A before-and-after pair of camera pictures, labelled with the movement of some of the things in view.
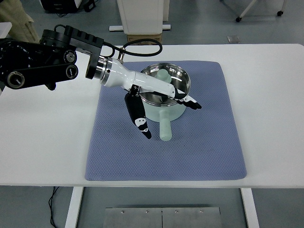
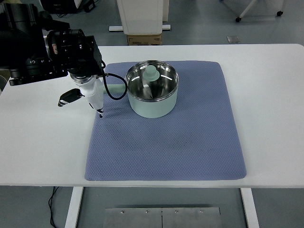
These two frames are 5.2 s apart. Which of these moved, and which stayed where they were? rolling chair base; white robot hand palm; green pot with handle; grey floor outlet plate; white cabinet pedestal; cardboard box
Moved: white robot hand palm; green pot with handle
Stayed: rolling chair base; cardboard box; white cabinet pedestal; grey floor outlet plate
